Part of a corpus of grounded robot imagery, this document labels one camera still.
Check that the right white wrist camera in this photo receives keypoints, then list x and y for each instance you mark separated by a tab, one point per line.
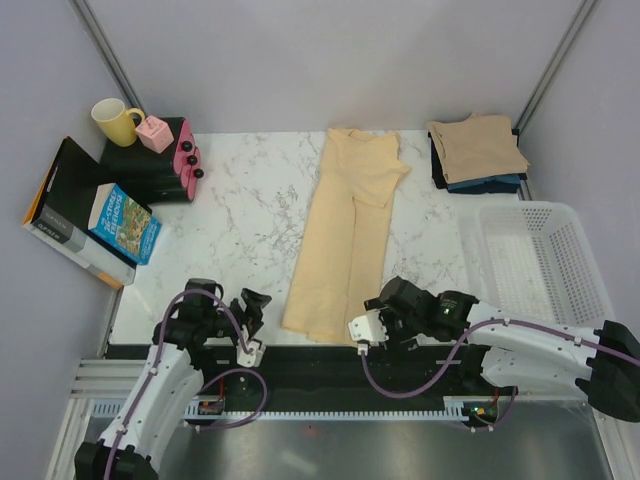
368	329

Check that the white cable duct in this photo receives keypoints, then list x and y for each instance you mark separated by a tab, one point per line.
452	410

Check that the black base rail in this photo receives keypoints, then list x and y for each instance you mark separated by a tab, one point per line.
335	377

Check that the right aluminium frame post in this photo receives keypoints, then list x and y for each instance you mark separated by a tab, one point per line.
577	24

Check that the folded tan t shirt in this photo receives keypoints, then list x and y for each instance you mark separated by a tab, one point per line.
480	146

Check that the pink cube block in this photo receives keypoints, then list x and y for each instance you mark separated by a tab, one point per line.
154	133

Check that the white plastic basket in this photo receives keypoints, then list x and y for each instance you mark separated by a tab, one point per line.
532	259

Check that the left aluminium frame post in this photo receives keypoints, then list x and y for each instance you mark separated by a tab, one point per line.
94	30

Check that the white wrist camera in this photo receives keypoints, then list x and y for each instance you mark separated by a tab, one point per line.
252	355
368	329

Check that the aluminium frame post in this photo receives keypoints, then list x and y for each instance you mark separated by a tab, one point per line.
94	30
577	24

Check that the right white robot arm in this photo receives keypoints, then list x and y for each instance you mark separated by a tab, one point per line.
533	355

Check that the blue paperback book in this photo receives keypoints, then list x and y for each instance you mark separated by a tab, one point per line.
123	223

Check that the cream yellow t shirt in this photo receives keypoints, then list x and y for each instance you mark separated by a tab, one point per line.
341	260

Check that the folded black t shirt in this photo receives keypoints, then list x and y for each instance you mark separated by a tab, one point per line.
436	167

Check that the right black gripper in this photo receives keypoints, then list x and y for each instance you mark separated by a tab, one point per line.
394	340

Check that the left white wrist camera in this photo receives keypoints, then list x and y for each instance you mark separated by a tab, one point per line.
252	355

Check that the yellow mug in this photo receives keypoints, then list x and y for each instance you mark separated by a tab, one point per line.
115	120

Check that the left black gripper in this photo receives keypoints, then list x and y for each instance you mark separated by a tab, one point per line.
250	319

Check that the black orange file folder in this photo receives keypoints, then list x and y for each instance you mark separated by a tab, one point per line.
60	212

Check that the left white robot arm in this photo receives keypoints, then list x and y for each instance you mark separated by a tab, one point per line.
134	443

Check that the black and pink box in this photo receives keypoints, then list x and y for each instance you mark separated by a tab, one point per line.
171	176

